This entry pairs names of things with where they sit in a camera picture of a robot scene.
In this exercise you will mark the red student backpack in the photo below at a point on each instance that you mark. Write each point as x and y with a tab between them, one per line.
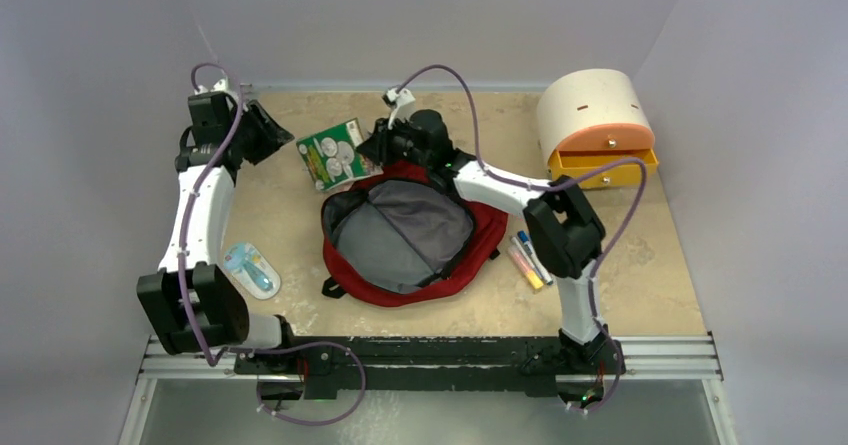
399	238

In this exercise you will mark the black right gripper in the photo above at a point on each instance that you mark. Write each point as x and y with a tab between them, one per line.
378	147

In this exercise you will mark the white blue oval case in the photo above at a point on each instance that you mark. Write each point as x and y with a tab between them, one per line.
251	270

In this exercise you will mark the yellow marker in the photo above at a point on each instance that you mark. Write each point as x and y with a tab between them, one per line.
525	269

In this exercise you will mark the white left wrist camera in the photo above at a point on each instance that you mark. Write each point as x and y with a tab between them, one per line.
222	85

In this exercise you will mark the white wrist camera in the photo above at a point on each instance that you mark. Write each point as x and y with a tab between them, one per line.
401	104
222	85

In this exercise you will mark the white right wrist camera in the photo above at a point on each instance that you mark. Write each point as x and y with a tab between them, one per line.
401	104

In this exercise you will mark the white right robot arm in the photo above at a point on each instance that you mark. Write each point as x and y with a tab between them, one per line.
564	230

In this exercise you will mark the green activity book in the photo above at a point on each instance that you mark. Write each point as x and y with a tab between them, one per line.
331	156

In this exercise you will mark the white blue marker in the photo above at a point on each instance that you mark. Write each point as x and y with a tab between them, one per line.
521	239

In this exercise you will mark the aluminium frame rails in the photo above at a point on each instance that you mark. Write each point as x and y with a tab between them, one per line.
644	357

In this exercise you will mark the orange upper drawer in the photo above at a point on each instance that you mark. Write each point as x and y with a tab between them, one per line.
601	140

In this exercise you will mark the cream rounded drawer cabinet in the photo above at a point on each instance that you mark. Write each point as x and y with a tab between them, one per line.
585	98

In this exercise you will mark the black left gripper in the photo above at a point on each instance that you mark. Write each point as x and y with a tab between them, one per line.
271	137

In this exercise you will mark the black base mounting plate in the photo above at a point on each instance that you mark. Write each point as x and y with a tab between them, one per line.
538	366

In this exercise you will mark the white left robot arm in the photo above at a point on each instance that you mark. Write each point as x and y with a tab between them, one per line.
190	302

